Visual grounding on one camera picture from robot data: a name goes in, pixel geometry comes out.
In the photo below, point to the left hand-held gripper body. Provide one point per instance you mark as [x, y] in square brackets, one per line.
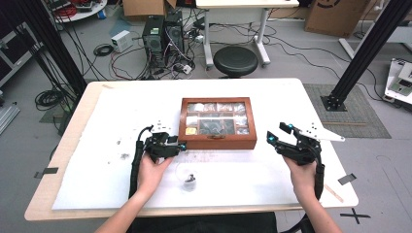
[158, 149]

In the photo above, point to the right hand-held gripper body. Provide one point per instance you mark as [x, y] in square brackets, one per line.
[302, 152]

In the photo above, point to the small clear plastic bag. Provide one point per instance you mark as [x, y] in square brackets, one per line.
[190, 179]

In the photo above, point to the wooden box with glass lid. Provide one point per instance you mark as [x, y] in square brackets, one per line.
[217, 140]

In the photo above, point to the person's right hand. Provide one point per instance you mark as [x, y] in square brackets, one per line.
[304, 178]

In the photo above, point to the person's left hand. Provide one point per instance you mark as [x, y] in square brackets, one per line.
[150, 176]

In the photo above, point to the black tape piece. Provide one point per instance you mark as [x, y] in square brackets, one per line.
[48, 171]
[347, 179]

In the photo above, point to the white table mat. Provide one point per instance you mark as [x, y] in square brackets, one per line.
[226, 184]

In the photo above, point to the white power adapter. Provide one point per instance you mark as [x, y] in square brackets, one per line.
[187, 69]

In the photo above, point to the grey floor mat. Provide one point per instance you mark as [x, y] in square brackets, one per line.
[366, 110]

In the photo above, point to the person's dark clothing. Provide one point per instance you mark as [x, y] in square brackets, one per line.
[200, 225]

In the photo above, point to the black round stool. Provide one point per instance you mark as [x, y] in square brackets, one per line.
[235, 59]

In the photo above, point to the black computer tower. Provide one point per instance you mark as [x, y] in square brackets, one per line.
[175, 32]
[154, 42]

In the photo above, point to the white power supply box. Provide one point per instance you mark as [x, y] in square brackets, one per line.
[121, 40]

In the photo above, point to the white device with screen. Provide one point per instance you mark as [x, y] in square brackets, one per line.
[400, 84]

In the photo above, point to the large cardboard box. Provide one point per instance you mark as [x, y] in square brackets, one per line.
[333, 17]

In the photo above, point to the white desk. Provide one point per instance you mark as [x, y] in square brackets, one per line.
[246, 3]

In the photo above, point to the small cardboard box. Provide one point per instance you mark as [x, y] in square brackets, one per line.
[142, 7]

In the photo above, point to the round white table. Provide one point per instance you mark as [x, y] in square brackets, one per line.
[87, 13]

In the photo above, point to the dark equipment rack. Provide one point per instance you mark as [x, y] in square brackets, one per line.
[13, 48]

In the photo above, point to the white table frame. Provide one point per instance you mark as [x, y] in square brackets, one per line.
[346, 47]

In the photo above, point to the black metal frame post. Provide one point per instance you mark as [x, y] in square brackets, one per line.
[366, 51]
[55, 48]

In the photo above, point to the grey metal rail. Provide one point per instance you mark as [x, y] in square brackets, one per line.
[6, 118]

